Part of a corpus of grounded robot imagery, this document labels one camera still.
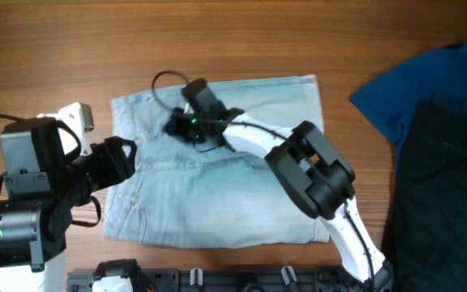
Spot light blue denim shorts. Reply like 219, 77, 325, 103
103, 86, 329, 248

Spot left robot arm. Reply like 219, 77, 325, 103
0, 117, 137, 291

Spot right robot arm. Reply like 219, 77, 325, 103
166, 79, 393, 291

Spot blue polo shirt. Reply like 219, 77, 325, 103
350, 41, 467, 169

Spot black garment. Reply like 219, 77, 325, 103
393, 103, 467, 291

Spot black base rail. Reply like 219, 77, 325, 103
66, 260, 364, 292

